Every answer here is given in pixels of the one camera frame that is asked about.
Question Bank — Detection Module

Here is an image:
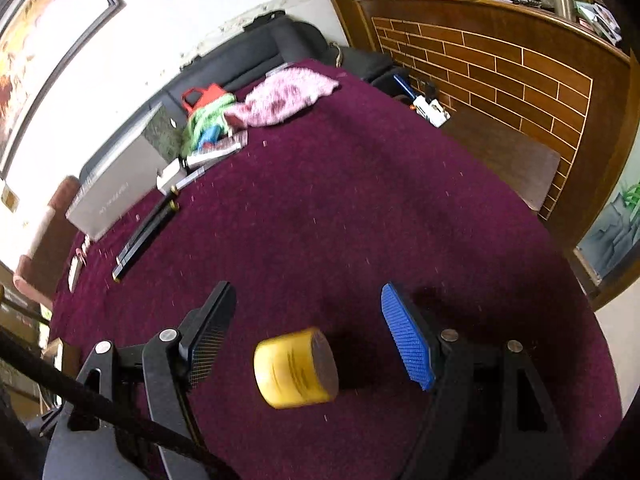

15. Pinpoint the purple bed cover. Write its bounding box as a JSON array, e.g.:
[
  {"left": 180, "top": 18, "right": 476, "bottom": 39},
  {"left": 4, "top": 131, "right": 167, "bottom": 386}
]
[{"left": 51, "top": 70, "right": 622, "bottom": 479}]

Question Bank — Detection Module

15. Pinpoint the black cable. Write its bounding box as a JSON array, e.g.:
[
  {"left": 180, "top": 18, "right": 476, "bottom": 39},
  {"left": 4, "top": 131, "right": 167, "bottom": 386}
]
[{"left": 0, "top": 326, "right": 241, "bottom": 480}]

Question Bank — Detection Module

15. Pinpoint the small white charger box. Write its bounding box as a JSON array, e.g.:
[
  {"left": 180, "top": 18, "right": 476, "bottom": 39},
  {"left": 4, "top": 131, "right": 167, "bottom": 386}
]
[{"left": 156, "top": 158, "right": 188, "bottom": 195}]

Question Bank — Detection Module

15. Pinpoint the black leather sofa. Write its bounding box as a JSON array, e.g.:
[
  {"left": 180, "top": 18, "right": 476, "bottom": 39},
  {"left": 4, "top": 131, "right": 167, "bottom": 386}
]
[{"left": 79, "top": 11, "right": 409, "bottom": 182}]

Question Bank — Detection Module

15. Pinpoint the black marker pen upper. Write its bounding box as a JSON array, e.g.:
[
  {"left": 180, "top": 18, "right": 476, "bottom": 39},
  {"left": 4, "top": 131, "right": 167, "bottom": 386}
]
[{"left": 114, "top": 185, "right": 179, "bottom": 276}]

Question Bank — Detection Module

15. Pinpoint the black marker pen lower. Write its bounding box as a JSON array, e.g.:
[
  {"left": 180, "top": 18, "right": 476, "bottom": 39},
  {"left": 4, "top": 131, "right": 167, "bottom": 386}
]
[{"left": 112, "top": 200, "right": 179, "bottom": 283}]

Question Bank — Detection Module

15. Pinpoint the maroon armchair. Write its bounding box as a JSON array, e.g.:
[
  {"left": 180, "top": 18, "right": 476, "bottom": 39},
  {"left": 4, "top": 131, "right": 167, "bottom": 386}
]
[{"left": 13, "top": 176, "right": 80, "bottom": 310}]

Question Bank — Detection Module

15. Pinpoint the pink cloth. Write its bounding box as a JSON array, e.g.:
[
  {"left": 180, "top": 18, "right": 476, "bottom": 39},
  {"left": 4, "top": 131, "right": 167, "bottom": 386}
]
[{"left": 224, "top": 67, "right": 340, "bottom": 127}]

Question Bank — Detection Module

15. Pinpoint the grey rectangular box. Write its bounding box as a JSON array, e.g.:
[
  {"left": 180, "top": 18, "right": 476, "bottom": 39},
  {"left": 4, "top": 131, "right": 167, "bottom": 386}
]
[{"left": 66, "top": 103, "right": 182, "bottom": 240}]

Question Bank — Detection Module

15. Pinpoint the green cloth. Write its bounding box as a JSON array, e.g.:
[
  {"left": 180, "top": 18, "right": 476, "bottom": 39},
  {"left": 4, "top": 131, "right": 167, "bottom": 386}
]
[{"left": 180, "top": 93, "right": 236, "bottom": 158}]

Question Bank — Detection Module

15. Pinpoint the wooden brick pattern counter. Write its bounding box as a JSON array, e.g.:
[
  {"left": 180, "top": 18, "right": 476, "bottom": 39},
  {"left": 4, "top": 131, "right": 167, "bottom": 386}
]
[{"left": 331, "top": 0, "right": 639, "bottom": 307}]

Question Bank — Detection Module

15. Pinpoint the framed painting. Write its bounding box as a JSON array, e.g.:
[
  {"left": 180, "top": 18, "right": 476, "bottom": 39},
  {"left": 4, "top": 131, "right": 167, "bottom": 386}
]
[{"left": 1, "top": 0, "right": 125, "bottom": 178}]

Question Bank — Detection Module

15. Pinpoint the black marker pen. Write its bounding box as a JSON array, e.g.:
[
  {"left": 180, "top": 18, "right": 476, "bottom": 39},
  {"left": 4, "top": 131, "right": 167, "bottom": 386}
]
[
  {"left": 112, "top": 200, "right": 179, "bottom": 283},
  {"left": 114, "top": 185, "right": 179, "bottom": 276}
]

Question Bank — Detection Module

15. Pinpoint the white car key fob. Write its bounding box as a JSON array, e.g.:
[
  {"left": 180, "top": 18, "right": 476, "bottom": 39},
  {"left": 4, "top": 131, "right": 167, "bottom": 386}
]
[{"left": 67, "top": 235, "right": 91, "bottom": 292}]

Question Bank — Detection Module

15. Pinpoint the toothpaste tube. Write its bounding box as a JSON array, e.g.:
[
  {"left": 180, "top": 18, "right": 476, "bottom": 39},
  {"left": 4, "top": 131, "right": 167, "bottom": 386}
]
[{"left": 184, "top": 130, "right": 248, "bottom": 170}]

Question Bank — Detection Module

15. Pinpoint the red bag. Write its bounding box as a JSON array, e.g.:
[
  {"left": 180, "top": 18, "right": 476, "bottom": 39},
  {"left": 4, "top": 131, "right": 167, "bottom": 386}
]
[{"left": 181, "top": 84, "right": 226, "bottom": 117}]

